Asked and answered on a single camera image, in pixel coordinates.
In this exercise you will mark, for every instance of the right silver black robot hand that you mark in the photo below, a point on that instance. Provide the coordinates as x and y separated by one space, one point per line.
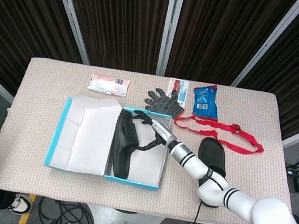
164 133

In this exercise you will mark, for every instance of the black rubber slipper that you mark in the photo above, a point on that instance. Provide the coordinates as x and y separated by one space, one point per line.
212 154
122 153

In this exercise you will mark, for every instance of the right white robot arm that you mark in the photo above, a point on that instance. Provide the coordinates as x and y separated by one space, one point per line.
238 201

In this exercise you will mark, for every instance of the light blue shoe box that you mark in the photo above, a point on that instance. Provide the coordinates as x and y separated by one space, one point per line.
90 142

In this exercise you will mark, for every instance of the beige cloth-covered table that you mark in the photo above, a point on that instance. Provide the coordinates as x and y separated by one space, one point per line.
39 99

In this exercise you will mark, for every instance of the grey knitted work glove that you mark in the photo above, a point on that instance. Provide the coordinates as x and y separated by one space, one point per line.
167 106

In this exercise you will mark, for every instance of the white red printed card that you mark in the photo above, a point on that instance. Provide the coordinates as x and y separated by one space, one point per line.
182 90

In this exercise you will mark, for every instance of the blue snack packet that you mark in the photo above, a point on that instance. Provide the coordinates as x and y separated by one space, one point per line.
205 104

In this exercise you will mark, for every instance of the pink white plastic packet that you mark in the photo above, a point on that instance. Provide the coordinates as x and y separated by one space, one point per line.
108 85

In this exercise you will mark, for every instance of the white black sneaker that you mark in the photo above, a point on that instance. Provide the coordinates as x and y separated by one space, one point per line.
22 204

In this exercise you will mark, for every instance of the yellow floor tape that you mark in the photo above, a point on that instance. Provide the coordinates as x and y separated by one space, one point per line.
25 217

